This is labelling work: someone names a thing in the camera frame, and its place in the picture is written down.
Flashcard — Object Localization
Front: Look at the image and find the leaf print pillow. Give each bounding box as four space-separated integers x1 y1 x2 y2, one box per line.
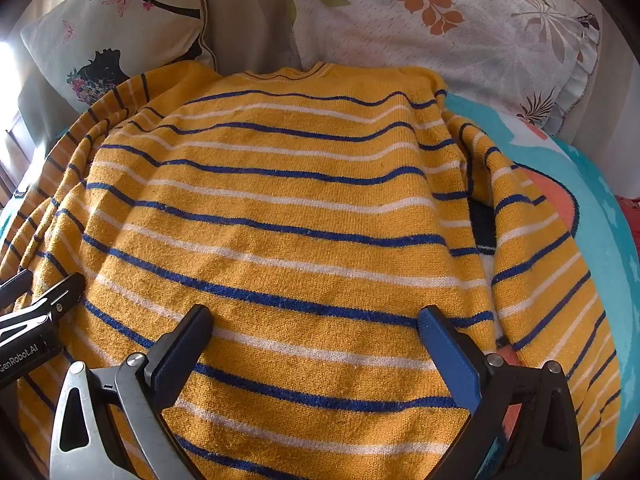
265 0 601 136

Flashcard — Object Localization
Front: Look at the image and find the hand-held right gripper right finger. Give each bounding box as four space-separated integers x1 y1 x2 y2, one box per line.
417 305 583 480

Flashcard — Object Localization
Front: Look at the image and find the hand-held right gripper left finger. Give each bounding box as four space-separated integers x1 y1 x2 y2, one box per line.
49 304 213 480

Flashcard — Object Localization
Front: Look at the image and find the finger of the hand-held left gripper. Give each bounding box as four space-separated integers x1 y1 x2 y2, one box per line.
0 272 86 322

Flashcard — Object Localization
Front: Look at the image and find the yellow striped sweater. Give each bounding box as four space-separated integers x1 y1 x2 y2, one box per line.
0 61 623 480

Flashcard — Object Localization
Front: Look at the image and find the red cloth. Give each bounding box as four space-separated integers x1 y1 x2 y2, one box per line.
617 195 640 241

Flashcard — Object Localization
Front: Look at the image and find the teal printed blanket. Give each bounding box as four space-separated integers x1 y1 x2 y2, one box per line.
442 92 640 480

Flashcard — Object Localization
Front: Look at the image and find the beige sofa backrest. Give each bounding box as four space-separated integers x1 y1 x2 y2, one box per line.
200 0 303 76

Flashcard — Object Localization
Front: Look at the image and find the white pillow with girl print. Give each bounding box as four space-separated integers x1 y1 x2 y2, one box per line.
20 0 218 113

